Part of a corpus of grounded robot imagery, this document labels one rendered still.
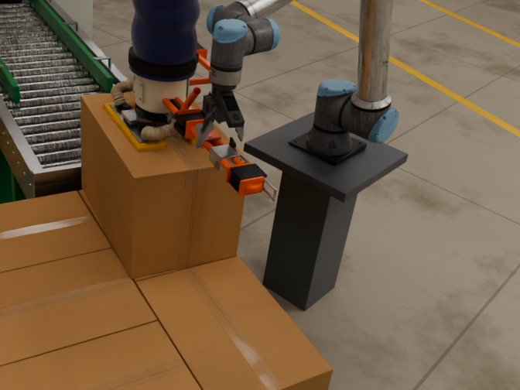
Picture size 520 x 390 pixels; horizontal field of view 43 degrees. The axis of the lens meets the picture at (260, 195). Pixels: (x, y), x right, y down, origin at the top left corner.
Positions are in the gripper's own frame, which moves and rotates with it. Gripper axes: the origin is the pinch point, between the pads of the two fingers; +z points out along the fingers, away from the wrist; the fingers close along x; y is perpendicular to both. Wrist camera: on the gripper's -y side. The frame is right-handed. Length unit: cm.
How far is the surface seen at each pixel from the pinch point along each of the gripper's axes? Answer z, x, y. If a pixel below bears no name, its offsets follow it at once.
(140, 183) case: 15.1, 20.7, 10.3
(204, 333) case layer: 53, 11, -22
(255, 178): -2.1, 1.0, -22.4
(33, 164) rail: 48, 35, 85
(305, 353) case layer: 53, -14, -41
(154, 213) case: 27.3, 15.5, 10.1
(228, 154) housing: -1.3, 1.2, -7.2
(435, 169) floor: 107, -226, 104
